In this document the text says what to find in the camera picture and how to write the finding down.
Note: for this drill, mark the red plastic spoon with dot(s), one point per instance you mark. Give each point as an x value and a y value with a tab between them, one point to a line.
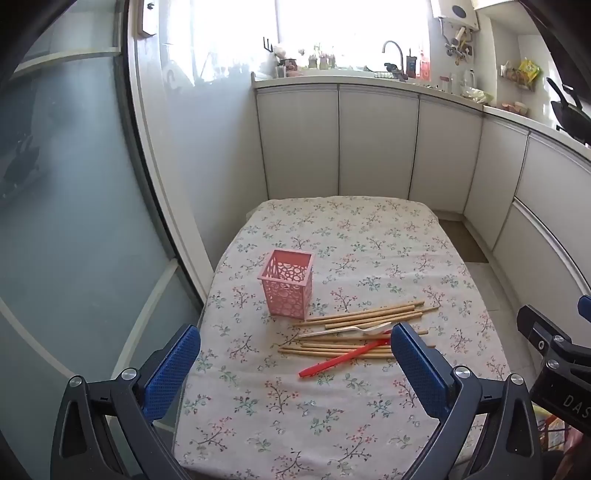
332	362

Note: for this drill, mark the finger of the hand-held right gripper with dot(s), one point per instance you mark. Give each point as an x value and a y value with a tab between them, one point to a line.
533	323
585	308

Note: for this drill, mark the yellow snack bag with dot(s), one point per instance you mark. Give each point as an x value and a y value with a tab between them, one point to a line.
527	71

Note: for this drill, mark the chrome kitchen faucet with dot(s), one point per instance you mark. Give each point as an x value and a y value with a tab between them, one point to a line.
397	50

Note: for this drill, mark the black wok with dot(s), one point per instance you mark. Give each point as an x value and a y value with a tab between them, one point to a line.
570	110

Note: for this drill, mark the white jug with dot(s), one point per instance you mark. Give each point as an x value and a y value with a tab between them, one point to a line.
471	79

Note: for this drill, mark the red box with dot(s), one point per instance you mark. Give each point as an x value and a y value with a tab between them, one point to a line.
424	67

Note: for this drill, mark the pile of wooden chopsticks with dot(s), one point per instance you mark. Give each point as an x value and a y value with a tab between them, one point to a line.
323	352

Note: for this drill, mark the frosted glass sliding door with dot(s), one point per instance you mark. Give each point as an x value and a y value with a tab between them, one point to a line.
69	230

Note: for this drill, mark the window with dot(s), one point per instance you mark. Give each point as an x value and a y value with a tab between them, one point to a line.
351	27

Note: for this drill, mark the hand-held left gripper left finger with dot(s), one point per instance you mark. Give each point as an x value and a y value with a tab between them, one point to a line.
171	371

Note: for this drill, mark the white kitchen cabinet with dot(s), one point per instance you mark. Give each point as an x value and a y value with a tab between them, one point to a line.
374	138

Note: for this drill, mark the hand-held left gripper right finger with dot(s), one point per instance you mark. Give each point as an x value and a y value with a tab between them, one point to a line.
415	367

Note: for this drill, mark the white plastic spoon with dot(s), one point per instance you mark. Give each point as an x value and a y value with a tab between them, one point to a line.
364	330

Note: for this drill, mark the white water heater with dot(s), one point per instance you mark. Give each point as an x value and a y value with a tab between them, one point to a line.
457	11

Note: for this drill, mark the pink perforated plastic basket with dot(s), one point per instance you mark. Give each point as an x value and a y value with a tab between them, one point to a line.
286	286

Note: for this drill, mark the floral tablecloth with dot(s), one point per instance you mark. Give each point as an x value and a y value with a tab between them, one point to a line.
346	230

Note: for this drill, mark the orange snack packet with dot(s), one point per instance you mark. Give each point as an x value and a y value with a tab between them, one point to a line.
556	436

